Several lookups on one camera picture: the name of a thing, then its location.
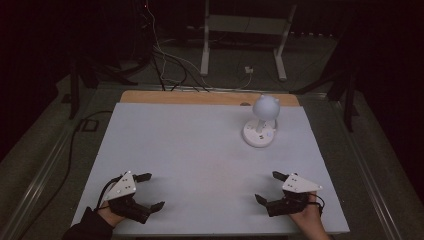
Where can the white table mat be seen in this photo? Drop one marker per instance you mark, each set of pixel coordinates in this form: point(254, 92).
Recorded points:
point(200, 160)

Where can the person's left hand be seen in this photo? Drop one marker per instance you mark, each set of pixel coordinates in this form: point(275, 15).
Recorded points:
point(110, 216)

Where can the person's right hand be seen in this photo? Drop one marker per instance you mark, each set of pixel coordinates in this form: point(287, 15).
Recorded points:
point(308, 216)

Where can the white round-head desk lamp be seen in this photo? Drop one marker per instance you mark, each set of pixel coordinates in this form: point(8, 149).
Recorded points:
point(263, 126)

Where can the grey metal stand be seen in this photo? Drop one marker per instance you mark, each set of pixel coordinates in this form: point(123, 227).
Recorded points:
point(246, 25)

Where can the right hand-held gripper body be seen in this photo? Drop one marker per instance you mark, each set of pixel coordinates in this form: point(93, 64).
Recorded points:
point(298, 185)

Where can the black tripod stand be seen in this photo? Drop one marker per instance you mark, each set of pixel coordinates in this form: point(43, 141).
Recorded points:
point(346, 90)
point(83, 73)

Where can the metal floor rail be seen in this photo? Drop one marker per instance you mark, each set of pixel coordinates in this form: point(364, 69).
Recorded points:
point(370, 173)
point(36, 180)

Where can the wooden table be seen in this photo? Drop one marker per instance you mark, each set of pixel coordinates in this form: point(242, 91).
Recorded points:
point(186, 97)

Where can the white plug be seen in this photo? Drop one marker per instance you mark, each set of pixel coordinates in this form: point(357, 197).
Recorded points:
point(248, 70)

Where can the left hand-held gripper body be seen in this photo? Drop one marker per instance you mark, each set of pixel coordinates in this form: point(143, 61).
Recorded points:
point(121, 190)

